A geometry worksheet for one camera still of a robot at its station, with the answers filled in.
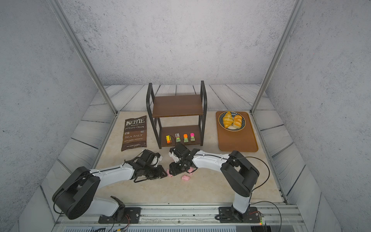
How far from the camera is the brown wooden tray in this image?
101 centimetres

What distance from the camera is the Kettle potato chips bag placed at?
101 centimetres

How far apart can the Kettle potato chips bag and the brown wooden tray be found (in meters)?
0.54
